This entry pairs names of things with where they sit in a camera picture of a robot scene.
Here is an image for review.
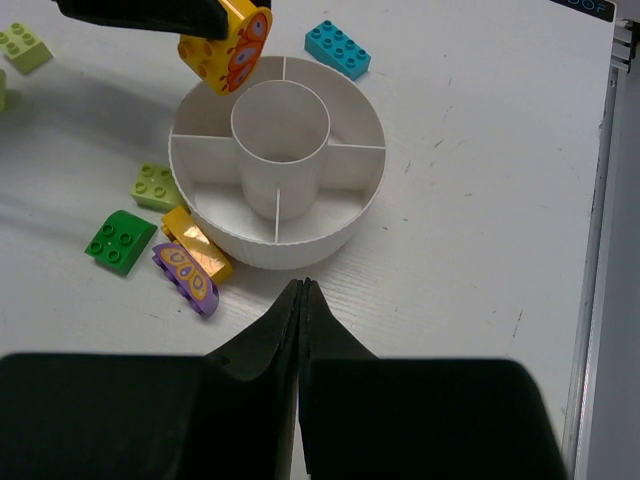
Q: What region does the lime lego upper middle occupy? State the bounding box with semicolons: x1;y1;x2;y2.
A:
0;69;21;112

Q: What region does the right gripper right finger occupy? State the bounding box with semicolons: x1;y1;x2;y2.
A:
299;280;566;479

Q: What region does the purple butterfly lego brick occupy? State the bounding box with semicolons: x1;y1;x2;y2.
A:
152;242;219;318

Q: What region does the orange long lego brick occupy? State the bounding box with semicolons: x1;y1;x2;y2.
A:
161;206;233;285

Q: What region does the lime lego near container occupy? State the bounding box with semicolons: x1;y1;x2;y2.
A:
130;163;186;212

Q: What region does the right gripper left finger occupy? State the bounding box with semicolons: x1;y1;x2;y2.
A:
1;280;303;479

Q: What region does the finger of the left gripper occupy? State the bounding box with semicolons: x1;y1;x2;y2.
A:
250;0;272;9
56;0;228;40

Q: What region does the green lego near container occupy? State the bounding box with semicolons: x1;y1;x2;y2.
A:
84;210;157;276

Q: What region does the yellow butterfly lego brick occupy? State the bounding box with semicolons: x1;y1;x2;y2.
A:
177;1;273;95

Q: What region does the cyan long lego brick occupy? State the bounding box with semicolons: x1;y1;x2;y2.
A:
304;20;371;81

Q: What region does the white divided round container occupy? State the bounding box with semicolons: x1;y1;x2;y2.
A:
168;56;387;270

